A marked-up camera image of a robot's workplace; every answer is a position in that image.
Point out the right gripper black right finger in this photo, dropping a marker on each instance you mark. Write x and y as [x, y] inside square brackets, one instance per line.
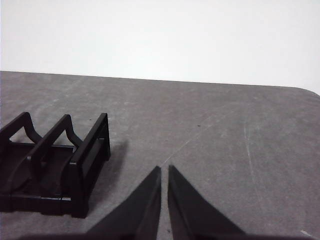
[190, 215]

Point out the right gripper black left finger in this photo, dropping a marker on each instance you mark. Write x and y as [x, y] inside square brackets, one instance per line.
[140, 215]

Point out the black plate rack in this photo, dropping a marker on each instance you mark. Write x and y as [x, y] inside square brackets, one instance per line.
[82, 175]

